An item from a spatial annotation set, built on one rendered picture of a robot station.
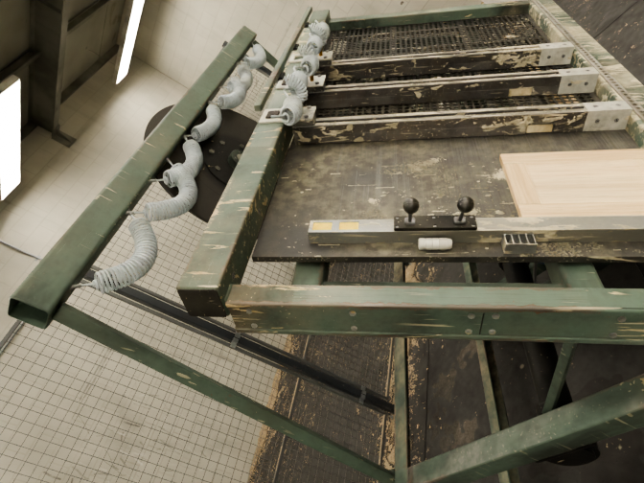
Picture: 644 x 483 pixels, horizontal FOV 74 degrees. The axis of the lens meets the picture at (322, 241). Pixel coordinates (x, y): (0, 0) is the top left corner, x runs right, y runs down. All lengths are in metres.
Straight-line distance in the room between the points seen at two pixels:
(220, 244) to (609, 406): 1.07
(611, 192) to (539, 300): 0.49
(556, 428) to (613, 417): 0.16
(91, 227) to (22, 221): 4.69
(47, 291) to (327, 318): 0.72
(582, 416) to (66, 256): 1.46
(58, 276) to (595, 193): 1.43
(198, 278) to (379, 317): 0.40
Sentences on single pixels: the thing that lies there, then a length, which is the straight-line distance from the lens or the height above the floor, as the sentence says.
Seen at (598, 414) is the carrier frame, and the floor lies 0.79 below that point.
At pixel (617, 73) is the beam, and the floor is 0.85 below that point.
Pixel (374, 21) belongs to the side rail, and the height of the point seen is 1.55.
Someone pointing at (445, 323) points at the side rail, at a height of 1.36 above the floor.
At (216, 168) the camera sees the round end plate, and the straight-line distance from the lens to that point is 1.87.
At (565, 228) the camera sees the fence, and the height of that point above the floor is 1.16.
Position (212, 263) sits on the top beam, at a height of 1.83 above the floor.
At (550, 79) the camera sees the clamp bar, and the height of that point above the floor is 1.05.
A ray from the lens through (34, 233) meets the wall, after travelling 6.03.
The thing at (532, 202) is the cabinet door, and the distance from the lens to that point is 1.26.
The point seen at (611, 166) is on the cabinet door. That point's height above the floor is 0.99.
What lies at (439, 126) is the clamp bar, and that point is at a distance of 1.54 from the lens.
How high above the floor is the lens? 1.91
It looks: 16 degrees down
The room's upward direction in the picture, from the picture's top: 61 degrees counter-clockwise
